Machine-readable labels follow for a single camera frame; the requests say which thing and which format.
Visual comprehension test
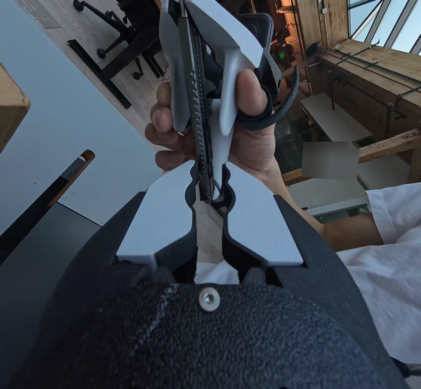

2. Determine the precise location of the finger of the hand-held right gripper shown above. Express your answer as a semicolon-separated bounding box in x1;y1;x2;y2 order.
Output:
159;0;198;134
184;0;264;137

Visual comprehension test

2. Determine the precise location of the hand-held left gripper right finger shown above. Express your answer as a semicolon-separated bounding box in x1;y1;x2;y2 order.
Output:
222;163;304;267

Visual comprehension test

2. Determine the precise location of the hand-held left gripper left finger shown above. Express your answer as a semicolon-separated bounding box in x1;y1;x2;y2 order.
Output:
116;160;198;268

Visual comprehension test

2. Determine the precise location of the metal utility knife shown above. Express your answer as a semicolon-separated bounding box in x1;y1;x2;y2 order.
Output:
177;0;218;204

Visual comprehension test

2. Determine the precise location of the person's right hand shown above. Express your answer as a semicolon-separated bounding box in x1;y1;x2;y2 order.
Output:
145;68;287;196

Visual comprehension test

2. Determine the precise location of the black office chair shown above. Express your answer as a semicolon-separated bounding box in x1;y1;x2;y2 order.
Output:
73;0;171;80

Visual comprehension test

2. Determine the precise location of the white table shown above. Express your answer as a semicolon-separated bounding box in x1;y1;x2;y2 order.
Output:
300;93;379;148

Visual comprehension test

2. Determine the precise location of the black desk frame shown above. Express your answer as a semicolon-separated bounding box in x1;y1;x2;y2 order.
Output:
67;18;171;109

